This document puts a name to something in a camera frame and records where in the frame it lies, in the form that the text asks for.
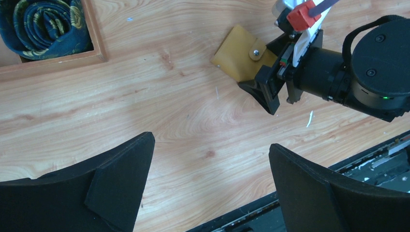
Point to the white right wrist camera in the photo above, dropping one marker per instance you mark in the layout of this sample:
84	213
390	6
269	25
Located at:
301	20

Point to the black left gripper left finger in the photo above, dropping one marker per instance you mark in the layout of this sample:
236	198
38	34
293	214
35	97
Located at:
99	194

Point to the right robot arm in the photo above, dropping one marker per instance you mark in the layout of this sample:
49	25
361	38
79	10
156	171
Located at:
370	75

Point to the rolled dark blue tie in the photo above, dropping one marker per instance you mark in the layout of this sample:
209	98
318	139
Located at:
44	29

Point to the wooden compartment tray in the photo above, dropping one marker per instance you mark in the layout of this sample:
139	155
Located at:
13	66

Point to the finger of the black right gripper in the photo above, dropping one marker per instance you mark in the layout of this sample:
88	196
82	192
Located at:
263	94

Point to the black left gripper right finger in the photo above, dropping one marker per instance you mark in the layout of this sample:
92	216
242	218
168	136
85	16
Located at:
314	198

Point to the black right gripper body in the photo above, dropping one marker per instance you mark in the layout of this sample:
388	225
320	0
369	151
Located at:
304	78

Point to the yellow leather card holder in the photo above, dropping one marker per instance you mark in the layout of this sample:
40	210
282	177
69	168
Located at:
241	54

